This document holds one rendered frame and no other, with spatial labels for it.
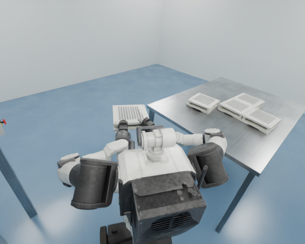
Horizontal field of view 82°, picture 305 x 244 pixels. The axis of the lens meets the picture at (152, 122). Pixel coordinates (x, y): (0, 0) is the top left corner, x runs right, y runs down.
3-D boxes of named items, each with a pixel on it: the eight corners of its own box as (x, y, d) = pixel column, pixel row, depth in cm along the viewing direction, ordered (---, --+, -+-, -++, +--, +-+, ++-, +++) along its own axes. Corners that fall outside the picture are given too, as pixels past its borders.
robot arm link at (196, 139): (184, 130, 105) (219, 129, 99) (186, 147, 106) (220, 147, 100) (182, 135, 95) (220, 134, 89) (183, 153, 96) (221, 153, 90)
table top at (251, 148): (220, 79, 265) (221, 76, 263) (306, 109, 202) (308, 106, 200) (146, 107, 177) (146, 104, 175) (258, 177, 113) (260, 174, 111)
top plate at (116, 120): (112, 107, 133) (112, 105, 132) (144, 106, 138) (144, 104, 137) (113, 126, 113) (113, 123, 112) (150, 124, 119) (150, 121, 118)
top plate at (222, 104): (231, 99, 188) (232, 97, 187) (253, 109, 173) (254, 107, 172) (218, 105, 175) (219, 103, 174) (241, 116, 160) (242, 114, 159)
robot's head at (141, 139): (166, 148, 56) (164, 125, 56) (140, 152, 54) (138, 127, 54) (160, 146, 62) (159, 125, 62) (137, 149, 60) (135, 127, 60)
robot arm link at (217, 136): (228, 128, 93) (223, 139, 74) (229, 151, 95) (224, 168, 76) (205, 128, 99) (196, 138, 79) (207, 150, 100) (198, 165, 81)
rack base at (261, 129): (252, 113, 176) (253, 111, 175) (278, 125, 161) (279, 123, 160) (240, 120, 162) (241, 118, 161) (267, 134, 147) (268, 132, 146)
